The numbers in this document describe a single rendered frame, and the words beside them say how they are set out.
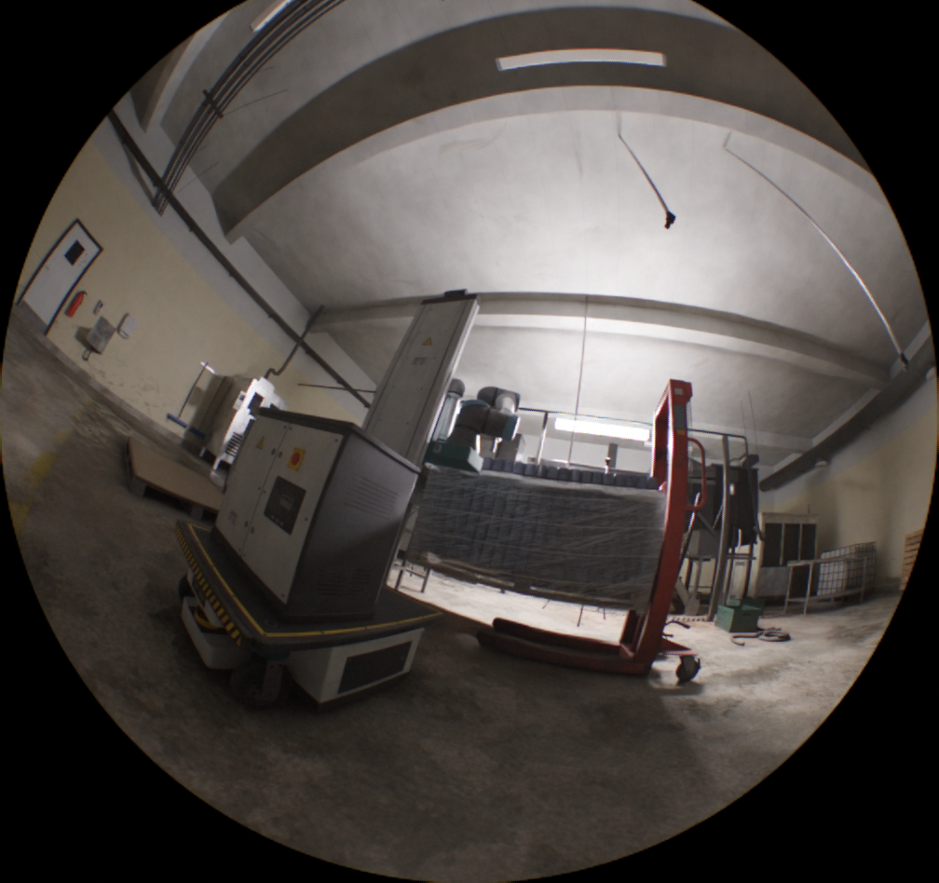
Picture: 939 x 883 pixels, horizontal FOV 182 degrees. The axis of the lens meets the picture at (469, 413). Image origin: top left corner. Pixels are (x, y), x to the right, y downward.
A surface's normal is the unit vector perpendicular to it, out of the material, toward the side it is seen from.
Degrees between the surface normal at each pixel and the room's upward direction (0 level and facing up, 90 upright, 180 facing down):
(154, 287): 90
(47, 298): 90
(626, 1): 180
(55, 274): 90
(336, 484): 90
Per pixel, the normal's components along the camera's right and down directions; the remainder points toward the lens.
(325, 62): -0.28, 0.87
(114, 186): 0.91, 0.12
